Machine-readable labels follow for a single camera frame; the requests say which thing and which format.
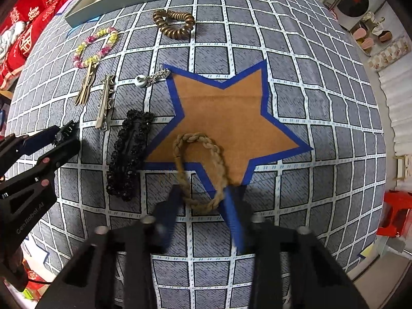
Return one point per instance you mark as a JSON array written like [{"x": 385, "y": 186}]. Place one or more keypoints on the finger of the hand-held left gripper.
[
  {"x": 41, "y": 138},
  {"x": 61, "y": 156}
]

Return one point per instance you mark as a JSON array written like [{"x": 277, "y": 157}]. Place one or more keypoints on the brown sandal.
[{"x": 385, "y": 36}]

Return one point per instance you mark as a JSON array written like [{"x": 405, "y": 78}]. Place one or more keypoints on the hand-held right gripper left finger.
[{"x": 170, "y": 207}]

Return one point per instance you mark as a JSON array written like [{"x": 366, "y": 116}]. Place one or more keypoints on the black beaded hair clip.
[{"x": 128, "y": 154}]

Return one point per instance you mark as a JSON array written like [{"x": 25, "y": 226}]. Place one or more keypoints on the pile of red cushions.
[{"x": 35, "y": 13}]

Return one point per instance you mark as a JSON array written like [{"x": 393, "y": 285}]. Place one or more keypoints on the beige high-heeled shoe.
[{"x": 371, "y": 19}]

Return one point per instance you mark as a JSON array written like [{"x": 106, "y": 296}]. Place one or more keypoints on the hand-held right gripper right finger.
[{"x": 232, "y": 214}]

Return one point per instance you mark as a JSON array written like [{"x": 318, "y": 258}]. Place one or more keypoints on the grey checkered star tablecloth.
[{"x": 289, "y": 54}]

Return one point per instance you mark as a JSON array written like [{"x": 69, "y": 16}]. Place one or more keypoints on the white knitted cloth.
[{"x": 11, "y": 38}]

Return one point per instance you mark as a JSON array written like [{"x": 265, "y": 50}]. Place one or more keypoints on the small wooden stool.
[{"x": 402, "y": 167}]

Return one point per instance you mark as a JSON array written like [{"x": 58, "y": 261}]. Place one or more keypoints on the yellow paper sheet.
[{"x": 367, "y": 251}]

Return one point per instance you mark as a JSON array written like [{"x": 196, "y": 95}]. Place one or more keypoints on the long gold hair pin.
[{"x": 86, "y": 83}]

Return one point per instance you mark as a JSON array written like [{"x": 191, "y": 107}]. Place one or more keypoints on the white washing machine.
[{"x": 350, "y": 0}]

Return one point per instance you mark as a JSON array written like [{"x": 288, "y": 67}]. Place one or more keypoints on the red plastic stool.
[{"x": 396, "y": 212}]

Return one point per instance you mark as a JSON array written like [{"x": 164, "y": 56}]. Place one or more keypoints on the pink slipper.
[
  {"x": 367, "y": 43},
  {"x": 360, "y": 33}
]

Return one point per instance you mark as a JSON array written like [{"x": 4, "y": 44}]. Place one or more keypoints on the patterned cardboard box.
[{"x": 389, "y": 56}]

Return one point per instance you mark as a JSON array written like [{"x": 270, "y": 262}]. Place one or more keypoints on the silver star hair clip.
[{"x": 104, "y": 103}]

